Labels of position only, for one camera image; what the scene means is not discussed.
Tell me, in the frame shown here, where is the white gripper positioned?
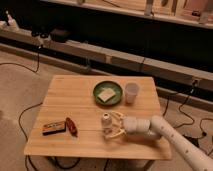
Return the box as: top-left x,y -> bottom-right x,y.
104,111 -> 150,139

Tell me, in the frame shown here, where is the white bottle with label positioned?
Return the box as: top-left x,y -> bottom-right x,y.
101,113 -> 112,133

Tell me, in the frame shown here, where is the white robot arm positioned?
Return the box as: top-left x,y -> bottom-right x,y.
101,111 -> 213,171

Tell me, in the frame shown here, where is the white bottle on ledge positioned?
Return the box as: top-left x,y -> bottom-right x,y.
6,11 -> 19,31

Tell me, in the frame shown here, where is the pale square sponge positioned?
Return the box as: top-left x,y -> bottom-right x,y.
98,88 -> 116,102

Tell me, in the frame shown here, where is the green round bowl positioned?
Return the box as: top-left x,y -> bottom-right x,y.
93,81 -> 123,106

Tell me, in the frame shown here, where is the translucent plastic cup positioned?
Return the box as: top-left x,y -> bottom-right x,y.
125,82 -> 139,104

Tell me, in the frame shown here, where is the wooden table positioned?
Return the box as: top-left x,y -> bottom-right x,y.
24,75 -> 172,160

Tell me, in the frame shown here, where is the red brown oblong object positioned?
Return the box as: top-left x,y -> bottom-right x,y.
66,117 -> 78,136

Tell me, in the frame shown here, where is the black orange rectangular box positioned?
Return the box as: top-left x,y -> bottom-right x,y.
42,121 -> 66,136

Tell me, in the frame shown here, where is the black device on ledge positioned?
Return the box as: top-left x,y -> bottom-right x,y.
50,29 -> 69,43

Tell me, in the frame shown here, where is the black cables right floor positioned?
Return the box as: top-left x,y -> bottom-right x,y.
162,83 -> 213,158

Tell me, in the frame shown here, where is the black floor cable left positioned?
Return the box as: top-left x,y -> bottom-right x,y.
0,46 -> 43,171

